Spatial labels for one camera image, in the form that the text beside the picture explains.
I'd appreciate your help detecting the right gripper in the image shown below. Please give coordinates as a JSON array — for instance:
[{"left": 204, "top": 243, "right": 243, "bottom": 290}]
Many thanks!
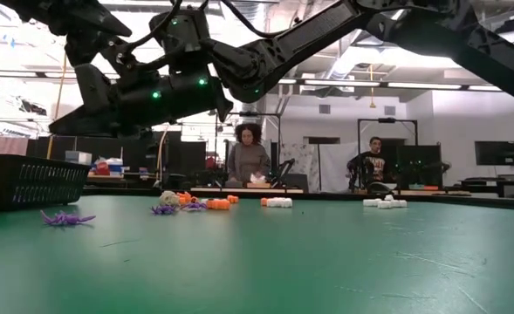
[{"left": 49, "top": 8, "right": 235, "bottom": 140}]

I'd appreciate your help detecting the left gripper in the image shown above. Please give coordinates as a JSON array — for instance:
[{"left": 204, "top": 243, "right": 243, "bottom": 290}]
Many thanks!
[{"left": 42, "top": 0, "right": 134, "bottom": 66}]

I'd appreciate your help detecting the cream plastic skull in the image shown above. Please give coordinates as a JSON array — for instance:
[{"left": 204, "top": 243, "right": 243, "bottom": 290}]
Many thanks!
[{"left": 159, "top": 190, "right": 182, "bottom": 207}]

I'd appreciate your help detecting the white storage box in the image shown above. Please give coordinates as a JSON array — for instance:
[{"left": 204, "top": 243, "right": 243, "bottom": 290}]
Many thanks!
[{"left": 65, "top": 150, "right": 93, "bottom": 166}]

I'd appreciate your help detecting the yellow pole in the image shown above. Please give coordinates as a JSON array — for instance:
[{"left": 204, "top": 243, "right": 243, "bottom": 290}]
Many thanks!
[{"left": 45, "top": 54, "right": 69, "bottom": 160}]

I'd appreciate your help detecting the black plastic mesh basket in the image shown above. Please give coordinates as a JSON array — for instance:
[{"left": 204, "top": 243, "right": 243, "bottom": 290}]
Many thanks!
[{"left": 0, "top": 153, "right": 92, "bottom": 214}]

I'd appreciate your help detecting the person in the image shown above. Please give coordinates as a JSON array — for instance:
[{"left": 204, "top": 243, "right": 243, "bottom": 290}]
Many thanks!
[
  {"left": 226, "top": 122, "right": 273, "bottom": 183},
  {"left": 346, "top": 135, "right": 393, "bottom": 194}
]

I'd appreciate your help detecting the workbench with wooden top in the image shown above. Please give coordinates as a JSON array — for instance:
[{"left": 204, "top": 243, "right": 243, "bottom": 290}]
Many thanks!
[
  {"left": 356, "top": 188, "right": 472, "bottom": 197},
  {"left": 190, "top": 187, "right": 304, "bottom": 195}
]

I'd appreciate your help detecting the white curtain sheet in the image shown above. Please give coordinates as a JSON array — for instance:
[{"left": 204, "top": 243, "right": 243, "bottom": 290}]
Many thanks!
[{"left": 279, "top": 141, "right": 362, "bottom": 193}]

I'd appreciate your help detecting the black screen panel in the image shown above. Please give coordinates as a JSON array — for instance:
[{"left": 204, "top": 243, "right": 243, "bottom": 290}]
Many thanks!
[{"left": 396, "top": 144, "right": 444, "bottom": 189}]

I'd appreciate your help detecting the black monitor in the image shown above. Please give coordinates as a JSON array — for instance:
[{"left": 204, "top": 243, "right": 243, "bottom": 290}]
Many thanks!
[{"left": 474, "top": 140, "right": 514, "bottom": 167}]

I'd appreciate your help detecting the black desk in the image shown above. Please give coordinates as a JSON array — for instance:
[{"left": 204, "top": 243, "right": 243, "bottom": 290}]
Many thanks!
[{"left": 443, "top": 173, "right": 514, "bottom": 200}]

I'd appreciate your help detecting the black divider wall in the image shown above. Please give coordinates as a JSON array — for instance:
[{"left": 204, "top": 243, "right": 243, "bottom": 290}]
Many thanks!
[{"left": 27, "top": 130, "right": 208, "bottom": 188}]

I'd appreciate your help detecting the black gantry frame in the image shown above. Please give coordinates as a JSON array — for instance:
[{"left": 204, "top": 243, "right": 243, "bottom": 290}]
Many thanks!
[
  {"left": 215, "top": 111, "right": 283, "bottom": 188},
  {"left": 357, "top": 116, "right": 419, "bottom": 193}
]

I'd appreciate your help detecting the silver air duct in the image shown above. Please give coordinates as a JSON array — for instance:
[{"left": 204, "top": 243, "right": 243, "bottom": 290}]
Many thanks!
[{"left": 324, "top": 41, "right": 374, "bottom": 82}]

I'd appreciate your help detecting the hanging yellow cord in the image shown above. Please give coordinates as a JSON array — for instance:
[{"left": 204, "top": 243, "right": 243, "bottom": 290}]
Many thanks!
[{"left": 368, "top": 64, "right": 377, "bottom": 109}]

